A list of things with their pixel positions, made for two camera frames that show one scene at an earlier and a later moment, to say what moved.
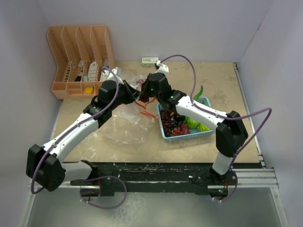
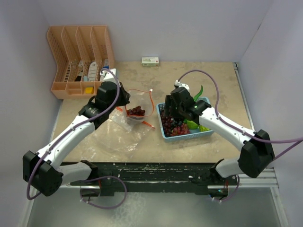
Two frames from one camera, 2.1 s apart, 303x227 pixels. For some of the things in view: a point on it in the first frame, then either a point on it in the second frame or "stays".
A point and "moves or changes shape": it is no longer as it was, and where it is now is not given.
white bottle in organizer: (92, 72) stays
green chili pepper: (197, 96) stays
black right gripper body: (147, 91) -> (177, 110)
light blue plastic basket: (193, 133) stays
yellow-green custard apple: (202, 128) stays
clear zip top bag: (131, 125) moves or changes shape
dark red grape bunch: (168, 123) stays
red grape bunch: (144, 99) -> (137, 110)
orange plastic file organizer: (81, 54) stays
